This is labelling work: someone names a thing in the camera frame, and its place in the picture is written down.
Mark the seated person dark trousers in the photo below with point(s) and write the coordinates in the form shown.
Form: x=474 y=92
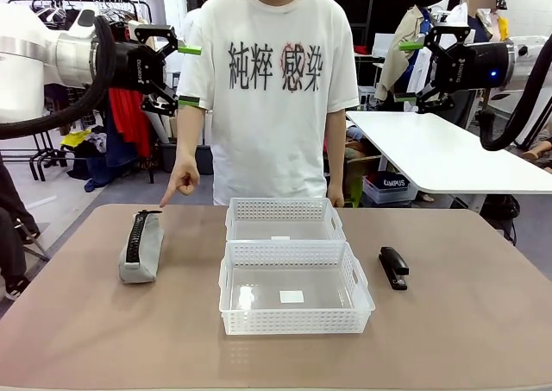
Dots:
x=10 y=235

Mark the white crate with dark cloth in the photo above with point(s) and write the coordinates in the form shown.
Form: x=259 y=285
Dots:
x=390 y=188

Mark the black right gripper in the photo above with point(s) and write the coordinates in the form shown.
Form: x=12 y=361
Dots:
x=474 y=67

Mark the green plastic object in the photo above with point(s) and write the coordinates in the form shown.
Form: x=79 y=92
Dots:
x=354 y=192

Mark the black stapler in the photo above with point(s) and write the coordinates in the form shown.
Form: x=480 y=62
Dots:
x=394 y=266

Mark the background person blurred face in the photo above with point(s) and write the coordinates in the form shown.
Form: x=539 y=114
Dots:
x=485 y=15

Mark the white perforated plastic basket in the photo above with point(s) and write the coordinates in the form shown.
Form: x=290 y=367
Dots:
x=280 y=212
x=293 y=319

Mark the black bag under table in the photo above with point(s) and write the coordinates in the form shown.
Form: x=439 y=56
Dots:
x=500 y=210

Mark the brown cardboard box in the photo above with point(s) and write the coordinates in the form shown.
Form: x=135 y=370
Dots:
x=362 y=162

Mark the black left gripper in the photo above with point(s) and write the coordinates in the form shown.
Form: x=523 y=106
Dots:
x=133 y=69

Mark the person right hand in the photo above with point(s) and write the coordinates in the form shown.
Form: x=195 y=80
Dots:
x=186 y=177

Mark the background figure beige jacket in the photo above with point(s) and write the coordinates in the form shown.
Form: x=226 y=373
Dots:
x=401 y=54

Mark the person torso white printed t-shirt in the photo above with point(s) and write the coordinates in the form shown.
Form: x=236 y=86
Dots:
x=267 y=149

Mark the person left hand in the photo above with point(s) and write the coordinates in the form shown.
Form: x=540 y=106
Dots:
x=336 y=196

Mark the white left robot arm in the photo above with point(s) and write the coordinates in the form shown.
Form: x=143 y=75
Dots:
x=64 y=63

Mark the blue denim garment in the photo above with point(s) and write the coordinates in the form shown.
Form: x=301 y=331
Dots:
x=114 y=162

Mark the white background table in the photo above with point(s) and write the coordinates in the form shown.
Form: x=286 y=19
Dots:
x=431 y=149

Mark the yellow cloth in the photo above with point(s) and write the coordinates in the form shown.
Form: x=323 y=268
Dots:
x=75 y=138

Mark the dark grey storage bin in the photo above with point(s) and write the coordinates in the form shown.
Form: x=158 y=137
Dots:
x=166 y=158

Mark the grey zipper pencil pouch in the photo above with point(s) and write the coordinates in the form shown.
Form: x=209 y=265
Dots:
x=146 y=253

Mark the person right forearm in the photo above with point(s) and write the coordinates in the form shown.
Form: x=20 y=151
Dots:
x=190 y=132

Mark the red hanging garment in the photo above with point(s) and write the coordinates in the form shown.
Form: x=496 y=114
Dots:
x=129 y=119

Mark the white roll tube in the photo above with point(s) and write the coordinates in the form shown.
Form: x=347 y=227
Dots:
x=157 y=125

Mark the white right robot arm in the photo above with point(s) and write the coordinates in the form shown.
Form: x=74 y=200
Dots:
x=524 y=69

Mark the person left forearm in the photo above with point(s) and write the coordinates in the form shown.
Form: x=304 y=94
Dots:
x=335 y=149

